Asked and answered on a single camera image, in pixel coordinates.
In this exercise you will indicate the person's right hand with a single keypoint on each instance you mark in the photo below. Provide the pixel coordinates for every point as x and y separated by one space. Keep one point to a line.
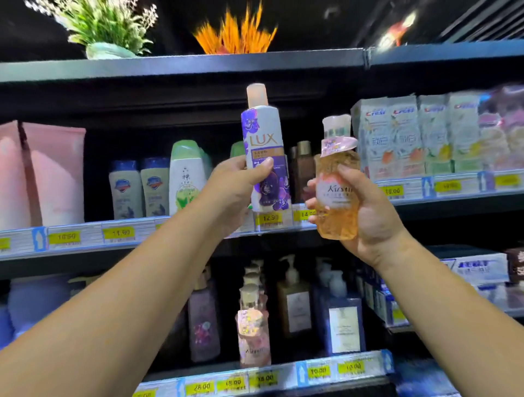
376 221

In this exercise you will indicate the person's left hand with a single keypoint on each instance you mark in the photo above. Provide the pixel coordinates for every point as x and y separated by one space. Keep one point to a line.
227 192

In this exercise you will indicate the person's right thumb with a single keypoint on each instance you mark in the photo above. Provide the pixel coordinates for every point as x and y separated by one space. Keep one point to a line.
353 180

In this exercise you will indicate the person's left thumb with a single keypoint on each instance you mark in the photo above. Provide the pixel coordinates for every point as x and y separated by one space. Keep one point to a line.
258 167

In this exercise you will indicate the clear orange gel bottle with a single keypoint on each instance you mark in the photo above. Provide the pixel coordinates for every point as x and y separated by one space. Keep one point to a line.
337 171

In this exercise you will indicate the white and purple body wash bottle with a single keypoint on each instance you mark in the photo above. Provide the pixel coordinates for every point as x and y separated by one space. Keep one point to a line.
266 131

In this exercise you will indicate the person's left forearm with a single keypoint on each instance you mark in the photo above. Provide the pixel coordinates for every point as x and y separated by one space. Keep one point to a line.
110 306

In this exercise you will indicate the person's right forearm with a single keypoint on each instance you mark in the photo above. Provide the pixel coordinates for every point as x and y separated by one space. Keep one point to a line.
454 323

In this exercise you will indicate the green capped bottle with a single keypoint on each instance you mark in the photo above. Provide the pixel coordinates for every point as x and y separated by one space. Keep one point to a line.
237 149

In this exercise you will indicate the brown bottle with gold cap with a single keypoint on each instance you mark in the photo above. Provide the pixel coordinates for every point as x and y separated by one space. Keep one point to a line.
303 167

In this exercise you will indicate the white bottle with green cap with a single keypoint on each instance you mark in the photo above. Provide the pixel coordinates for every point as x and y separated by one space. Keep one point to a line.
186 176

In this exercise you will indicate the row of toothpaste boxes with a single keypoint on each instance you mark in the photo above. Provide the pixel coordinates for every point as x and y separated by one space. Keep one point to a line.
425 135

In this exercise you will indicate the white pump bottle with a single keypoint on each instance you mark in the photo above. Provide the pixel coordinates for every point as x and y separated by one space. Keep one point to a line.
323 270

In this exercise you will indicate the pale green bottle blue cap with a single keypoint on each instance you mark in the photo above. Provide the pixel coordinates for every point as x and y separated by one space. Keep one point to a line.
155 188

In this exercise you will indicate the row of cream capped bottles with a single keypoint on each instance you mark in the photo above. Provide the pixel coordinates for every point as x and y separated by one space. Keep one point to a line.
253 272

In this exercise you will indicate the black store shelving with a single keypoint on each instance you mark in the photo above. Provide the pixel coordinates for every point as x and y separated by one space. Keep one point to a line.
184 67

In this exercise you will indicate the row of blue white boxes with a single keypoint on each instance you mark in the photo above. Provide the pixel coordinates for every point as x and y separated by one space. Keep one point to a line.
382 304

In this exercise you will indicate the orange artificial plant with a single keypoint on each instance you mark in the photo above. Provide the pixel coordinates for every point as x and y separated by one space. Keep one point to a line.
235 34

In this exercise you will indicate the white bottle with blue cap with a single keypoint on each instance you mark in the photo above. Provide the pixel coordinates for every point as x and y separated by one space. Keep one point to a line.
125 192

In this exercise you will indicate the brown pump bottle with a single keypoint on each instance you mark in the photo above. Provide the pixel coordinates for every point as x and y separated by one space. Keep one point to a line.
294 302

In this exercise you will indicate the blue pump bottle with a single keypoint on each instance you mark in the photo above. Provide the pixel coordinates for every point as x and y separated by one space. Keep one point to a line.
342 319

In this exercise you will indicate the bright ceiling lamp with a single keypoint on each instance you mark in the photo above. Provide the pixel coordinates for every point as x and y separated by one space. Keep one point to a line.
395 32

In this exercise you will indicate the white box with blue print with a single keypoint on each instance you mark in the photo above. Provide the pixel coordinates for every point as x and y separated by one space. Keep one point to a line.
479 268

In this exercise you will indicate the pink floral bottle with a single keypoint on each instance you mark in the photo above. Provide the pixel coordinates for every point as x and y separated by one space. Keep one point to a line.
204 319

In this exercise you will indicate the pink bottle with shiny label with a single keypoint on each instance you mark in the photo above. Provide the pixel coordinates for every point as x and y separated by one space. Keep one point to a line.
254 331

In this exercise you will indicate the dark brown box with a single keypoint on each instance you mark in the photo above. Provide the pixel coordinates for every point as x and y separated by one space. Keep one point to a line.
516 264

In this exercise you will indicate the pink soft package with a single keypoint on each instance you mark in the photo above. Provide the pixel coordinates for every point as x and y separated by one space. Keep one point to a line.
12 184
57 176

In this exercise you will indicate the green artificial plant in pot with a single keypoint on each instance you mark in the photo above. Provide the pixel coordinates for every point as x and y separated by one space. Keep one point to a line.
104 24

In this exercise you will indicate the blue patterned packages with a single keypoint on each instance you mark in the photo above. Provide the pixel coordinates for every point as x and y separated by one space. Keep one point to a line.
425 378

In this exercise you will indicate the pale blue soft packages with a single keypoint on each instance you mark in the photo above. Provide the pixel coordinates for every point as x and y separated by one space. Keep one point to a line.
37 302

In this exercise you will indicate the short shelf price rail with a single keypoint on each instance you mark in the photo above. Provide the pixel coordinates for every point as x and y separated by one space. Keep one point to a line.
450 186

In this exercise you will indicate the long shelf price rail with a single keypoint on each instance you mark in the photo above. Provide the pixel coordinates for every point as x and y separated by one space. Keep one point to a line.
90 235

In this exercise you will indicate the low shelf price rail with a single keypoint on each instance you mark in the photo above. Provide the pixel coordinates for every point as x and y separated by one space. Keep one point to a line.
262 378

